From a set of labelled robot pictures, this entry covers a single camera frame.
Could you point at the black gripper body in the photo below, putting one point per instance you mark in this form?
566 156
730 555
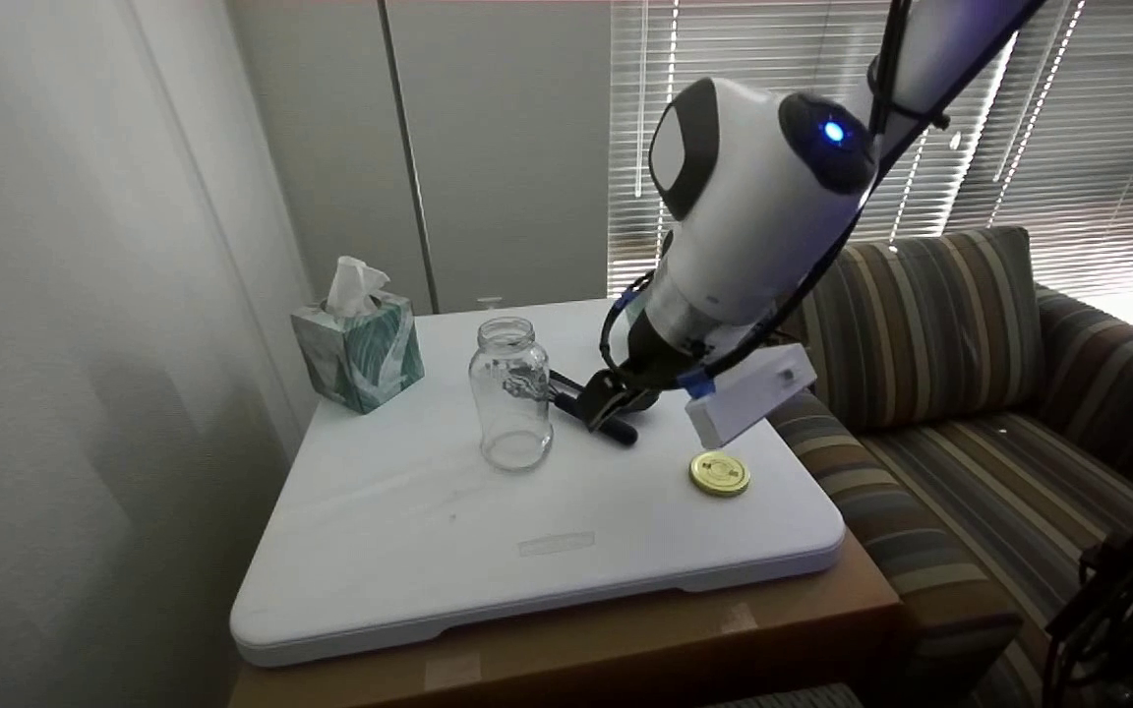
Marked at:
664 343

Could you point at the clear glass jar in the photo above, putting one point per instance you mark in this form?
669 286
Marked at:
511 381

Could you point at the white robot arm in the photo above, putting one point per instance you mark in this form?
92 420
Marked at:
766 189

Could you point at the gold jar lid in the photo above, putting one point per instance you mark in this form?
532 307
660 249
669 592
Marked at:
722 472

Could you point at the green patterned tissue box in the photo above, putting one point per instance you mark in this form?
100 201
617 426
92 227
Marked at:
359 343

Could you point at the striped sofa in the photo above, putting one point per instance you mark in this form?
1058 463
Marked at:
976 437

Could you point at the window blinds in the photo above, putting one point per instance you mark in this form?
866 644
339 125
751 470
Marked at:
1039 139

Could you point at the black metal stand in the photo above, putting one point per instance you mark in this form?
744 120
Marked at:
1090 636

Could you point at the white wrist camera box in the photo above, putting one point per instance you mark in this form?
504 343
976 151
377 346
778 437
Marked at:
751 390

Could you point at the black wire whisk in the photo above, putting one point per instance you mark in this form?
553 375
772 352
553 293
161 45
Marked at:
610 429

